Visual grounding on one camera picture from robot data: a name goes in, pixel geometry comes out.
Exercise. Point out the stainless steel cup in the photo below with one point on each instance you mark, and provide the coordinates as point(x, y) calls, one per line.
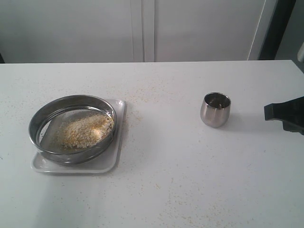
point(215, 109)

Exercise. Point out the round stainless steel sieve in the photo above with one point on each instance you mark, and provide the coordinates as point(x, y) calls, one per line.
point(47, 120)

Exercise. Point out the white cabinet with doors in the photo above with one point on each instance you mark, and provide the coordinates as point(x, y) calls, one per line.
point(72, 31)

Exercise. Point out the pile of beige grains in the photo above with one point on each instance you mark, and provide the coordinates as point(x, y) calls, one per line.
point(85, 132)

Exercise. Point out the white square plastic tray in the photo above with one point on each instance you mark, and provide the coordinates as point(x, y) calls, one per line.
point(103, 163)

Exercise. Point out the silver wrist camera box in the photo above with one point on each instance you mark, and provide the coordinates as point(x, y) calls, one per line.
point(300, 54)

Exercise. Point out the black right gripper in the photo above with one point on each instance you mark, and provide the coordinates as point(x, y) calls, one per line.
point(291, 113)

